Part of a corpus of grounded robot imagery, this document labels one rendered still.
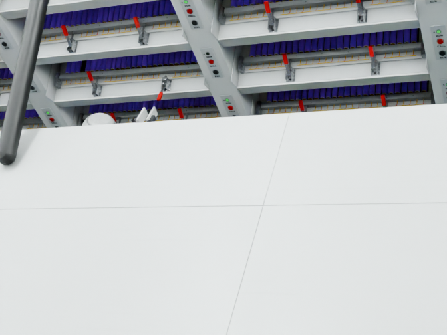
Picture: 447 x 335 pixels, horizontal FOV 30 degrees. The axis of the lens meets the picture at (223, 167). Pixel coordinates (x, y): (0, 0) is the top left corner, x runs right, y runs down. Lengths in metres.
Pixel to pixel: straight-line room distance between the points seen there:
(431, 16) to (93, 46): 1.08
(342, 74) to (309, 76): 0.11
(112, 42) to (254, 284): 1.99
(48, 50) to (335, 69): 0.96
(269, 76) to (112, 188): 1.71
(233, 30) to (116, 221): 1.66
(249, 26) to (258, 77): 0.20
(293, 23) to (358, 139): 1.60
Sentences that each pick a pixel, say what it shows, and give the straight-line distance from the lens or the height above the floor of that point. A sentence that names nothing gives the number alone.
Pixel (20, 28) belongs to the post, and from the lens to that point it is 2.90.
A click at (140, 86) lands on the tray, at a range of 2.84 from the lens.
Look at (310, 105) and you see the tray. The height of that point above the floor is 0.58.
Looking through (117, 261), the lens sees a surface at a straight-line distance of 0.90.
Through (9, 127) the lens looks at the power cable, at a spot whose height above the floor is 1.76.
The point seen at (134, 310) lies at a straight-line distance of 0.85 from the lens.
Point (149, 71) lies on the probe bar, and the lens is 2.82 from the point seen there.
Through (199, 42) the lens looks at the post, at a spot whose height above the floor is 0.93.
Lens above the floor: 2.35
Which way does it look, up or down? 42 degrees down
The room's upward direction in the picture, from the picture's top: 25 degrees counter-clockwise
